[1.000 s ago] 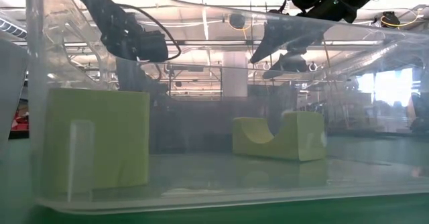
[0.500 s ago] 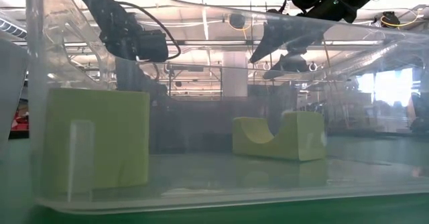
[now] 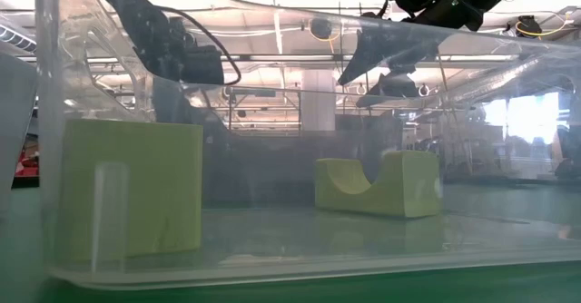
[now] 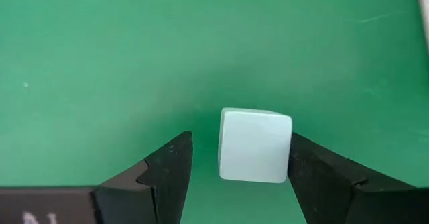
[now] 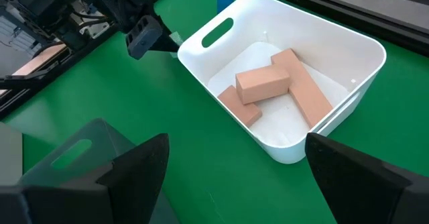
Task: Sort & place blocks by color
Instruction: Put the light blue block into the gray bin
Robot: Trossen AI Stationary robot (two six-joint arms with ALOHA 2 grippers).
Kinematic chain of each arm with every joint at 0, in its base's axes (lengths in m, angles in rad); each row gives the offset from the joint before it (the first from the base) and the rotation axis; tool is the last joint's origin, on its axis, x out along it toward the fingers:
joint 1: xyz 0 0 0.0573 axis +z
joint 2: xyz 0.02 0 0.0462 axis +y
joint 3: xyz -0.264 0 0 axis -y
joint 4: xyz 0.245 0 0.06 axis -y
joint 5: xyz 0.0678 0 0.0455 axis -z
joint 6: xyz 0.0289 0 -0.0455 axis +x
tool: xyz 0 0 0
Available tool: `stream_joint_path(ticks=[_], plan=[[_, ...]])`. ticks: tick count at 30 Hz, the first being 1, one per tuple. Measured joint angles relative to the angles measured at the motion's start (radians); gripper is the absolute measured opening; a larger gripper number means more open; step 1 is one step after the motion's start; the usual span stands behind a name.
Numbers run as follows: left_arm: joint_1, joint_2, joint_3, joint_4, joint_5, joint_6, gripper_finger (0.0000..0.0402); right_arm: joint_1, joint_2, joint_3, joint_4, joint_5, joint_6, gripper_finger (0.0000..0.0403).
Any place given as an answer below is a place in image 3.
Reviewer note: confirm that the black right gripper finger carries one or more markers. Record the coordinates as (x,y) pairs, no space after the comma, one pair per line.
(386,51)
(397,87)

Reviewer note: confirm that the yellow cube block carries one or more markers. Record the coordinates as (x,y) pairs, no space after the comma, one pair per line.
(154,180)

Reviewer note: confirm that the yellow arch block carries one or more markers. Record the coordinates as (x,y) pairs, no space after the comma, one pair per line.
(408,185)

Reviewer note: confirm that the clear plastic bin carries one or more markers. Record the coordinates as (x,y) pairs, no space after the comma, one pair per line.
(318,248)

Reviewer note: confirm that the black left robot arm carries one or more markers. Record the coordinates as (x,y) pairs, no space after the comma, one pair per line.
(140,22)

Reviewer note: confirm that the white building column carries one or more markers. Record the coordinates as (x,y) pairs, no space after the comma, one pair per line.
(318,103)

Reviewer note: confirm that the dark smoky plastic bin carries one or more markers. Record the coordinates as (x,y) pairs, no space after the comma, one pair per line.
(272,167)

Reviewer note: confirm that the red cart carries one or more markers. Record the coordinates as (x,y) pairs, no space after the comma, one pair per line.
(27,167)

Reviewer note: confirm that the green table mat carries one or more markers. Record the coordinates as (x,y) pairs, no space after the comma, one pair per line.
(408,289)

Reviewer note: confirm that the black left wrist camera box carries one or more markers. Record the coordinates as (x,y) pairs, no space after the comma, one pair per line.
(202,65)

